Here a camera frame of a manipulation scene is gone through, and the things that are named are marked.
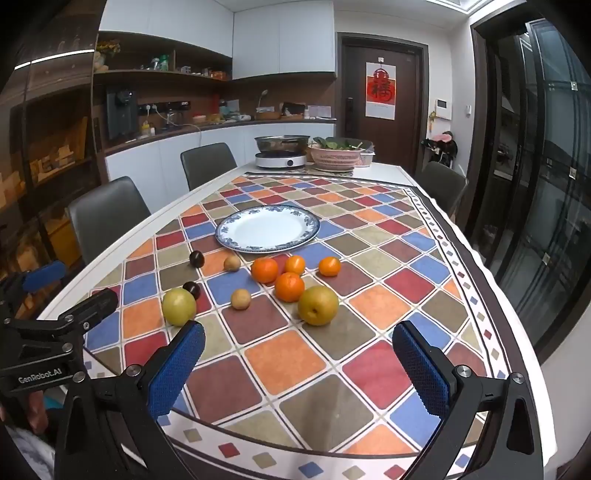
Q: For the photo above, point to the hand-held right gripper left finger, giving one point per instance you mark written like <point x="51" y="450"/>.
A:
<point x="178" y="369"/>

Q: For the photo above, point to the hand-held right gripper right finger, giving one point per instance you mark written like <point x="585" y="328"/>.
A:
<point x="420" y="369"/>

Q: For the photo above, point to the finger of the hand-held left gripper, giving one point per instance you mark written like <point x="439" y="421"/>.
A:
<point x="90" y="308"/>
<point x="44" y="276"/>

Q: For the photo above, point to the green pear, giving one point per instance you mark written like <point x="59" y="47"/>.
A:
<point x="179" y="307"/>

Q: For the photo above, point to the small brown fruit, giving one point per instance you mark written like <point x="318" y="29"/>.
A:
<point x="232" y="263"/>
<point x="240" y="299"/>

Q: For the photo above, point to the dark plum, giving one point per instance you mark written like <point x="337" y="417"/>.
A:
<point x="192" y="290"/>
<point x="196" y="258"/>

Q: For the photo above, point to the large yellow pear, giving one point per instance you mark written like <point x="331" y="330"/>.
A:
<point x="317" y="305"/>

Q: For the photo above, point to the large orange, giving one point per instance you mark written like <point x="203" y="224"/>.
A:
<point x="264" y="270"/>

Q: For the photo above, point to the blue-rimmed white plate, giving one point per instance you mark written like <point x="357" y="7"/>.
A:
<point x="268" y="229"/>

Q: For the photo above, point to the person's left hand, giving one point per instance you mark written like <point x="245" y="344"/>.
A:
<point x="36" y="415"/>

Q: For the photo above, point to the grey dining chair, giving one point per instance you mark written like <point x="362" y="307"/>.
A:
<point x="443" y="184"/>
<point x="108" y="212"/>
<point x="207" y="161"/>

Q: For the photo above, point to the colourful checkered tablecloth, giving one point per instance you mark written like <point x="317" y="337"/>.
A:
<point x="300" y="360"/>

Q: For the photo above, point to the small orange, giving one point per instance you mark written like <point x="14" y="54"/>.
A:
<point x="329" y="266"/>
<point x="294" y="264"/>
<point x="289" y="287"/>

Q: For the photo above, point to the dark glass display cabinet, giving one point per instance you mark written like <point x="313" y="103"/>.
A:
<point x="46" y="138"/>

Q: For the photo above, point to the white lower cabinets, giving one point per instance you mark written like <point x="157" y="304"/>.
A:
<point x="161" y="157"/>

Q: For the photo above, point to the white cabinets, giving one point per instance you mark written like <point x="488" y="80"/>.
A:
<point x="277" y="37"/>
<point x="161" y="157"/>

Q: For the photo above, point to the yellow bottle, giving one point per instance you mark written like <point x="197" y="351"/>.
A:
<point x="146" y="128"/>

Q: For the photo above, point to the black water dispenser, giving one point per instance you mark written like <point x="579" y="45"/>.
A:
<point x="121" y="113"/>

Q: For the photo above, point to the small pink plastic basket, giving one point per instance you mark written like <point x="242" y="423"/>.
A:
<point x="367" y="158"/>

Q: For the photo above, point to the black-framed glass sliding door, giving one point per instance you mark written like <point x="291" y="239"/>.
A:
<point x="545" y="184"/>

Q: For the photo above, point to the pink and black bags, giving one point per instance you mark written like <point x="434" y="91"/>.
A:
<point x="441" y="146"/>

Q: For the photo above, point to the white induction cooker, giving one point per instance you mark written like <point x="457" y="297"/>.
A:
<point x="280" y="161"/>

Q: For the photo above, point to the green leafy vegetables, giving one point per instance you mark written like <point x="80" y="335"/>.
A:
<point x="341" y="143"/>

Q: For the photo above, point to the steel pan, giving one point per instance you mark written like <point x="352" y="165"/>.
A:
<point x="281" y="144"/>

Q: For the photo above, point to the white intercom panel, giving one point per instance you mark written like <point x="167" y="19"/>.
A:
<point x="442" y="109"/>

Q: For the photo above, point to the dark brown door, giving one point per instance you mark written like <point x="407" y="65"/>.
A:
<point x="411" y="92"/>

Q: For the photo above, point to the white upper cabinets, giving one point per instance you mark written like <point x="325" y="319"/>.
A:
<point x="277" y="37"/>

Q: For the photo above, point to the red wall calendar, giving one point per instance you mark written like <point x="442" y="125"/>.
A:
<point x="381" y="92"/>

